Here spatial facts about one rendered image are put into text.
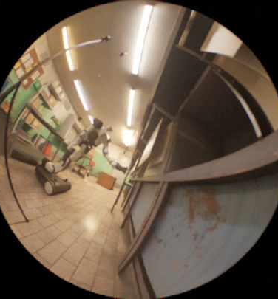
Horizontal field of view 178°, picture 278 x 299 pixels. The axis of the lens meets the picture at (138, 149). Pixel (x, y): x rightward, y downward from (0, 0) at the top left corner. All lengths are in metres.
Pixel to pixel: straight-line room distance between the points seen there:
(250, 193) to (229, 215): 0.07
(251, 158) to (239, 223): 0.15
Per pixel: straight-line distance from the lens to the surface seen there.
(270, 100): 0.28
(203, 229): 0.33
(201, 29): 1.08
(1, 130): 1.68
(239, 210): 0.28
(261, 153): 0.22
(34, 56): 4.05
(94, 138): 1.36
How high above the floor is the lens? 0.74
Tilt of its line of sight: 21 degrees up
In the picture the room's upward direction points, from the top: 24 degrees clockwise
